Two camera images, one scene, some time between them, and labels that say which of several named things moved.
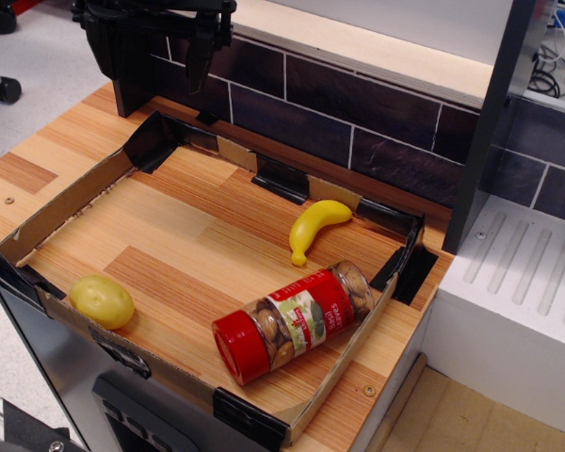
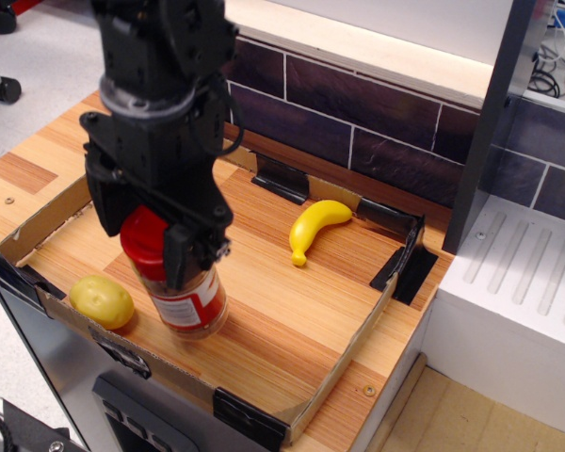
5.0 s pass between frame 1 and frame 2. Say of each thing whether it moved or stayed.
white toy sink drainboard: stayed
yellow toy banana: stayed
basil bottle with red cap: moved
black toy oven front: stayed
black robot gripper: moved
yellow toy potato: stayed
